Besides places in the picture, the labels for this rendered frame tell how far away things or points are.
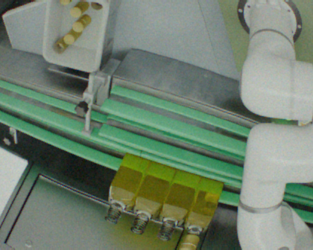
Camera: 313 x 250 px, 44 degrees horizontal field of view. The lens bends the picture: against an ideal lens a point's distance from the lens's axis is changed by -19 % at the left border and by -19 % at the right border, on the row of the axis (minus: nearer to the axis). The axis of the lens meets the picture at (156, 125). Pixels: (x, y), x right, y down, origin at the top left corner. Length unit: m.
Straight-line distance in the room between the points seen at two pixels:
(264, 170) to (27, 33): 0.82
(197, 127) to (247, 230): 0.33
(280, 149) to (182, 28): 0.48
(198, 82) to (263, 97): 0.43
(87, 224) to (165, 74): 0.40
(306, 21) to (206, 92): 0.34
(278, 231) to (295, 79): 0.27
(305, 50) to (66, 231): 0.72
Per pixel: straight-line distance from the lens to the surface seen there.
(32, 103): 1.11
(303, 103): 0.62
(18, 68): 1.20
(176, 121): 0.95
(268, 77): 0.61
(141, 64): 1.05
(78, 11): 1.03
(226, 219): 1.19
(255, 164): 0.66
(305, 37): 0.91
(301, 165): 0.65
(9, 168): 1.18
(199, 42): 1.04
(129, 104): 0.97
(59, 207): 1.10
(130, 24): 1.07
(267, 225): 0.71
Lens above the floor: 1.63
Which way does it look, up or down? 46 degrees down
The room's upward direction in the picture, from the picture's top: 156 degrees counter-clockwise
